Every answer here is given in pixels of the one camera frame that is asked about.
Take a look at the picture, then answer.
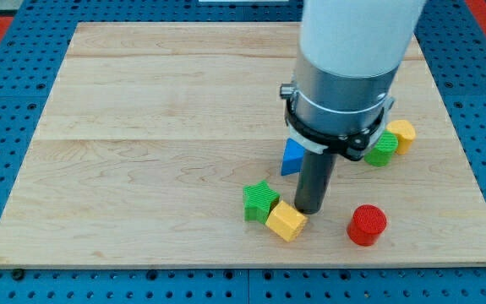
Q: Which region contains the green star block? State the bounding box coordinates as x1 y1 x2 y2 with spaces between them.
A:
243 180 280 224

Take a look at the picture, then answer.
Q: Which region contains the wooden board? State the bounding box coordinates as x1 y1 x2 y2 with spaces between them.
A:
0 23 486 269

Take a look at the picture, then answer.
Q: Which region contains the yellow hexagon block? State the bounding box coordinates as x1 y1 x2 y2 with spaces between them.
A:
265 201 308 242

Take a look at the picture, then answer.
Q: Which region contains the blue triangle block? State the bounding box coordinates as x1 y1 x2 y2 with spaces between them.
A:
281 138 305 176

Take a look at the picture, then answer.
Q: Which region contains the black mounting clamp ring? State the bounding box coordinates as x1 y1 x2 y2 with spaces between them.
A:
279 83 396 162

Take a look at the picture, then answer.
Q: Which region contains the red cylinder block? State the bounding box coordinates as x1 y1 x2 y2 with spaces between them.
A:
347 204 387 247

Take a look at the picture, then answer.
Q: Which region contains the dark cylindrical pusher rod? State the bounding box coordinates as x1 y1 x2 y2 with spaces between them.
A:
294 150 337 214

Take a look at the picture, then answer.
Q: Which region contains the green cylinder block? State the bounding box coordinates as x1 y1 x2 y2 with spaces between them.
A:
363 130 398 167

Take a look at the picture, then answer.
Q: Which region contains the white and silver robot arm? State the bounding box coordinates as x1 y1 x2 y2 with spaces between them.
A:
294 0 426 135

